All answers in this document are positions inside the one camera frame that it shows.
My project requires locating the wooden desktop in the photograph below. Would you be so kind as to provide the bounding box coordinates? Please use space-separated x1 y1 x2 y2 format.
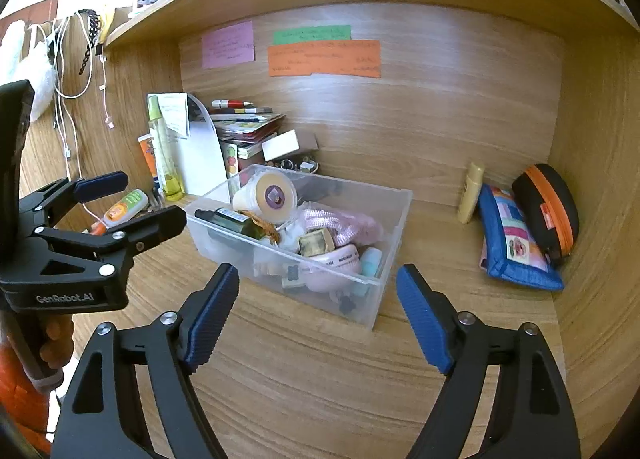
50 193 568 459

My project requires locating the light blue small tube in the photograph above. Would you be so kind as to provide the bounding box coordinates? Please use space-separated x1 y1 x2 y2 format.
360 246 384 279

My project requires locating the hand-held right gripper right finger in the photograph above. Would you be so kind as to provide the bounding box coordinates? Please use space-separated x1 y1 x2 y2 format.
395 263 584 459

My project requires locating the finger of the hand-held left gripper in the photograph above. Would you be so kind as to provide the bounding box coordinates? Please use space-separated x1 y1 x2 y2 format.
19 170 129 236
31 205 188 281

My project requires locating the cream plastic cup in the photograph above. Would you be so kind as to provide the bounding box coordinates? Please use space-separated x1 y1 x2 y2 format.
231 171 300 226

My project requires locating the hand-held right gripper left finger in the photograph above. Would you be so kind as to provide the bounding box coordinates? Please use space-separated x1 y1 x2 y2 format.
51 263 241 459

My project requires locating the black bead chain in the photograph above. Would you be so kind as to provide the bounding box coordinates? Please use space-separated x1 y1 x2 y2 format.
76 8 104 78

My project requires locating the orange sticky note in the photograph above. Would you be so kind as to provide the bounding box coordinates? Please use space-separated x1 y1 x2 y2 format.
266 39 383 79

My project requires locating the orange braided cord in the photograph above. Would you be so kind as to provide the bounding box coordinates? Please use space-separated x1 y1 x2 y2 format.
246 218 279 246

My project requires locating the cream small bottle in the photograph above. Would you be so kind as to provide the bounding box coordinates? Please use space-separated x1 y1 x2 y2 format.
456 161 486 226

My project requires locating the clear plastic storage box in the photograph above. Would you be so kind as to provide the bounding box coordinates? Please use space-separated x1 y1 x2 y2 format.
183 163 414 332

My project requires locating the white plush toy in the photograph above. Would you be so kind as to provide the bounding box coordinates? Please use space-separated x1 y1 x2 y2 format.
0 18 58 124

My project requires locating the dark green pump bottle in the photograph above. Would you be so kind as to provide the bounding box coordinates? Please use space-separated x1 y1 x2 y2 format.
193 207 267 241

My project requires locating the fruit print box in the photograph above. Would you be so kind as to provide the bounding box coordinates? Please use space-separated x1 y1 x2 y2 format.
221 140 242 180

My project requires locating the pink knitted cloth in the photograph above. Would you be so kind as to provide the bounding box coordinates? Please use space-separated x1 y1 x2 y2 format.
297 208 384 248

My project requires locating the small gold square tin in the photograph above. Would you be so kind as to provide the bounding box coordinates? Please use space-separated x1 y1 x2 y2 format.
297 228 336 258

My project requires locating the person's left forearm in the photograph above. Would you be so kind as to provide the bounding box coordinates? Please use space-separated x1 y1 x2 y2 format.
0 339 56 450

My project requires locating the green sticky note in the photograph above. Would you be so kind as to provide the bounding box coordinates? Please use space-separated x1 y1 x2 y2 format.
272 24 353 46

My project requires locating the stack of small boxes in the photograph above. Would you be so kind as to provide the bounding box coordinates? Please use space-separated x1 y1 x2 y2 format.
208 108 287 160

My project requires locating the yellow green spray bottle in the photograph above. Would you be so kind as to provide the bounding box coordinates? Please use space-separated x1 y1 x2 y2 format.
147 95 186 203

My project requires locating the pink round case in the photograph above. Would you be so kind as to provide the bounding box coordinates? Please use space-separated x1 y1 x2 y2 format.
304 243 363 291

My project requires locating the person's left hand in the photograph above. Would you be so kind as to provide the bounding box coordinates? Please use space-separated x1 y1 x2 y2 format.
37 313 77 372

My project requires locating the pink sticky note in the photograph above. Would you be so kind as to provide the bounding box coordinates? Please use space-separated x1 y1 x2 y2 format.
201 20 256 70

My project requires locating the small bowl of trinkets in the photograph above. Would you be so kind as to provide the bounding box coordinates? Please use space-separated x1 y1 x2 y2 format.
269 155 320 176

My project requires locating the green orange label tube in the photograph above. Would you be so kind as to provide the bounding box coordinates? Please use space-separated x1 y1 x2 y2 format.
101 188 151 228

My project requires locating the white charging cable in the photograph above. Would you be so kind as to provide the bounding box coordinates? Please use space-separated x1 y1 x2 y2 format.
25 14 84 180

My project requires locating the orange carton box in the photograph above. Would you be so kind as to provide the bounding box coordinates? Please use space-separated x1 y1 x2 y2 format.
137 134 162 186

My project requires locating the white drawstring bag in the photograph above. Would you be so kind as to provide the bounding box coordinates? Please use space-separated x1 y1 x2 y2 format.
251 216 307 286

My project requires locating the blue patchwork pouch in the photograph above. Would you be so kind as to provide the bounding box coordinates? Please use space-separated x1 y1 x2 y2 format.
478 184 566 293

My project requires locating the printed receipt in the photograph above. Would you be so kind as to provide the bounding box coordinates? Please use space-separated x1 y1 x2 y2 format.
158 93 191 138

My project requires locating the white paper sheet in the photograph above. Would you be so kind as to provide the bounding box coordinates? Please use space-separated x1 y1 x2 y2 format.
171 92 229 198

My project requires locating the black orange zip case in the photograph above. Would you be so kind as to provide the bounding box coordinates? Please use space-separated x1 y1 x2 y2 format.
510 163 581 268

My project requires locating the small white box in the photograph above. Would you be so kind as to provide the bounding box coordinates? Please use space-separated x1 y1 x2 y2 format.
260 129 302 163

